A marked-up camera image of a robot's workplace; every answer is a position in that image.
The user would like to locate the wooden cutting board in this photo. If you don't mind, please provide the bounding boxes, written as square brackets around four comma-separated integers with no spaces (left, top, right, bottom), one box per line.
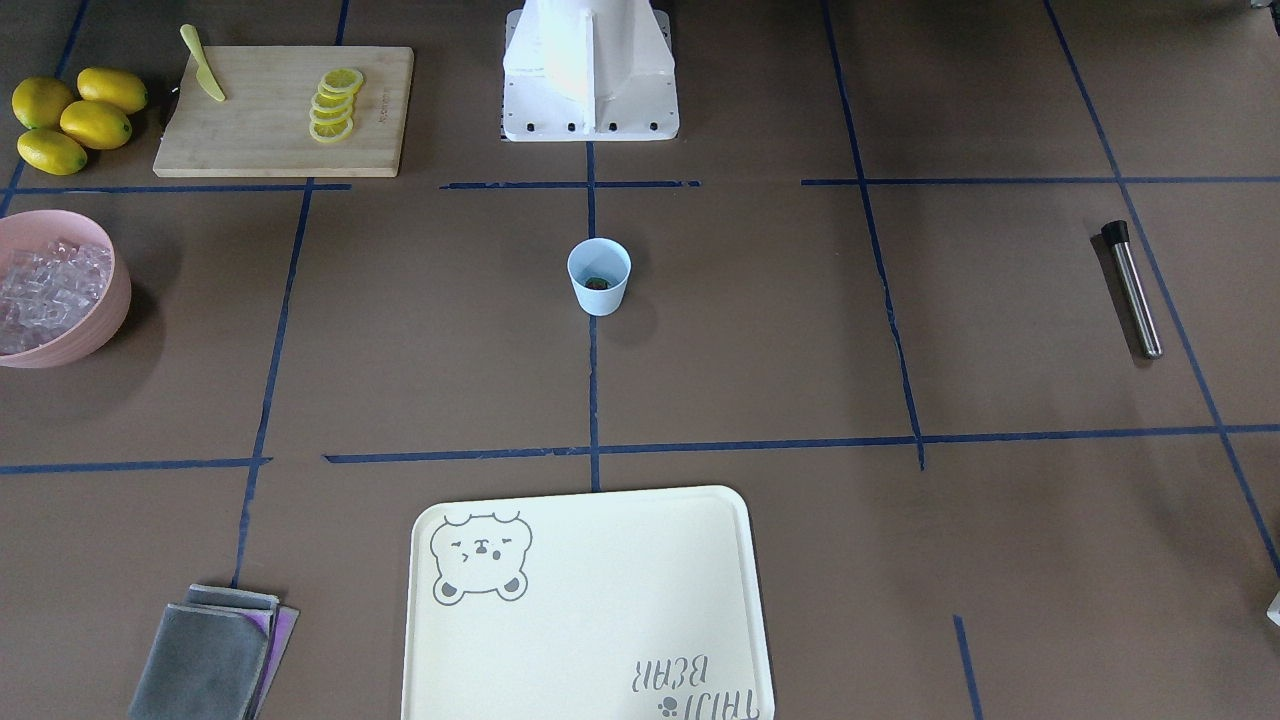
[154,46,415,178]

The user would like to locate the light blue plastic cup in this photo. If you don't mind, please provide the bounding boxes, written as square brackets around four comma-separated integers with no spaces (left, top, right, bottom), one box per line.
[566,237,634,316]

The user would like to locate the lemon slices row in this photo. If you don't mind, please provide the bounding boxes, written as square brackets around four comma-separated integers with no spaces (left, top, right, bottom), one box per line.
[308,67,365,143]

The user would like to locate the cream bear tray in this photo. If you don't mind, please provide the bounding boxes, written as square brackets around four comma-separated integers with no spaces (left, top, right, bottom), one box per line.
[399,486,776,719]

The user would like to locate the grey folded cloth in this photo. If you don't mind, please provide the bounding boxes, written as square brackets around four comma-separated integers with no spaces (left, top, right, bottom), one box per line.
[128,584,300,719]

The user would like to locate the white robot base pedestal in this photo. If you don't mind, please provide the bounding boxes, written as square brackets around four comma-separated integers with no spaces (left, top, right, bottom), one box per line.
[500,1,680,143]

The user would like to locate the steel muddler black tip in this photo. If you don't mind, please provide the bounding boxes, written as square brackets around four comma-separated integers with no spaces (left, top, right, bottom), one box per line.
[1100,220,1164,360]

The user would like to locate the pink bowl of ice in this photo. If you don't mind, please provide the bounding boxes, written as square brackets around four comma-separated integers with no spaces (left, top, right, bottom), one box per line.
[1,209,132,368]

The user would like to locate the whole lemon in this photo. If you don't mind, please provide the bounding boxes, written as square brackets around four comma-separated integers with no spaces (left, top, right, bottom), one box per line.
[59,100,133,150]
[76,67,148,117]
[12,76,76,129]
[15,129,88,176]

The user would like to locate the yellow plastic knife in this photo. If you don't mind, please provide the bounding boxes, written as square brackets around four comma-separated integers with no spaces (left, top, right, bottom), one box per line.
[179,24,227,102]

